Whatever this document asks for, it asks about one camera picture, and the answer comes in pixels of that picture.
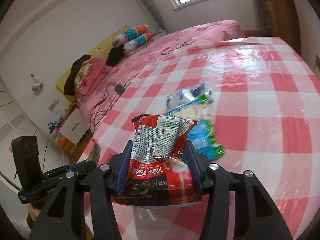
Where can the floral pillow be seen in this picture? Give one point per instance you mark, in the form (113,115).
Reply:
(82,74)

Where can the black clothing on pillow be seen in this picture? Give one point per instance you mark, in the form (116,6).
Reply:
(69,87)

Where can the lower colourful bolster pillow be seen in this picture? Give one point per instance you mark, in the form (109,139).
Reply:
(134,44)

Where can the colourful bolster pillow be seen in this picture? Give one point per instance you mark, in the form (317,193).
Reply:
(134,44)
(129,35)

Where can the pink bed blanket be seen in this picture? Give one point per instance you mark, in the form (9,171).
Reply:
(97,101)

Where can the pink checkered table cover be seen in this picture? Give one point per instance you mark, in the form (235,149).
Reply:
(265,114)

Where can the red milk tea bag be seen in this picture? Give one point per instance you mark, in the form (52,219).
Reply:
(157,175)

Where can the black charger plug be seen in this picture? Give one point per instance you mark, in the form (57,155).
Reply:
(119,89)

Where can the white bedside cabinet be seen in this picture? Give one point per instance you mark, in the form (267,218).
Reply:
(74,127)

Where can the white wrapper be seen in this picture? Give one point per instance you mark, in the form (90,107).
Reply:
(190,103)

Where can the pink heart pillow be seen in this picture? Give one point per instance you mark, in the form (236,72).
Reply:
(98,72)

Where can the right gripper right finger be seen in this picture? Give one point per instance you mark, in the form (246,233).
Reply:
(213,180)

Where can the upper colourful bolster pillow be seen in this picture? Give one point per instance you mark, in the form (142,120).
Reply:
(129,35)

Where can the person's left hand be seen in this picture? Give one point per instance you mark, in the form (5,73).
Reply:
(34,210)

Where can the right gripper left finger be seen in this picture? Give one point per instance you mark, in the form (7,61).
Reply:
(107,180)

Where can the blue green plastic wrapper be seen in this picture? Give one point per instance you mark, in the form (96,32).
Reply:
(203,139)

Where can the black blue coffee sachet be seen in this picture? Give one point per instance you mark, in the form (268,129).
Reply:
(94,154)

